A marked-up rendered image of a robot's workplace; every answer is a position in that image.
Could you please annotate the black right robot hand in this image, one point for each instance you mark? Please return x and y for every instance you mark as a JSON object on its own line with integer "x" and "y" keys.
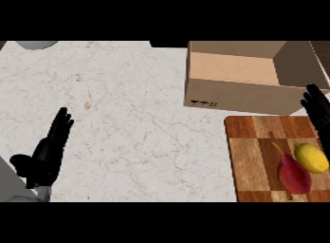
{"x": 324, "y": 123}

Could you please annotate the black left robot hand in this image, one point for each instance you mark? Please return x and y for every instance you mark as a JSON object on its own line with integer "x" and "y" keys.
{"x": 45, "y": 155}

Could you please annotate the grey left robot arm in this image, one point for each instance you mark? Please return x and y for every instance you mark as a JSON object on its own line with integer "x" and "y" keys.
{"x": 4, "y": 180}

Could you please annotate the wooden checkered cutting board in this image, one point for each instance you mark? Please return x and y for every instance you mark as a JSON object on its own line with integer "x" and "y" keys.
{"x": 277, "y": 158}

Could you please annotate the red pear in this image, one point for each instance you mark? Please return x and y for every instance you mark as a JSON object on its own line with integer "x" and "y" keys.
{"x": 295, "y": 175}

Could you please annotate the brown cardboard box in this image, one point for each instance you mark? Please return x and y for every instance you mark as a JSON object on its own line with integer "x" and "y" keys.
{"x": 253, "y": 79}

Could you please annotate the yellow lemon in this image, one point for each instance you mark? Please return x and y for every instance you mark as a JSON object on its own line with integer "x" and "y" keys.
{"x": 311, "y": 157}

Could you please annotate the grey round object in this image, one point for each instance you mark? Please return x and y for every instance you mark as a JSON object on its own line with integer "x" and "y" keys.
{"x": 35, "y": 44}

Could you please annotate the black object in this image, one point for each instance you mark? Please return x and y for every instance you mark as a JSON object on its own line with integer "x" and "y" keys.
{"x": 168, "y": 44}

